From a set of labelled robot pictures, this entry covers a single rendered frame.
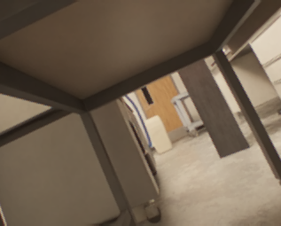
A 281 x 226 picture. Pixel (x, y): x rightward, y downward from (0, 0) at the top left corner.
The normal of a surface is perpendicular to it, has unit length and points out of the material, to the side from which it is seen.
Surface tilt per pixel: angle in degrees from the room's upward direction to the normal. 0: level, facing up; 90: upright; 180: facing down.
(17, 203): 90
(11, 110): 90
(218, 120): 90
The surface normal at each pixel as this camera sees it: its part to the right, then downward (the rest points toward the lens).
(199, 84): -0.36, 0.03
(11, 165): -0.07, -0.11
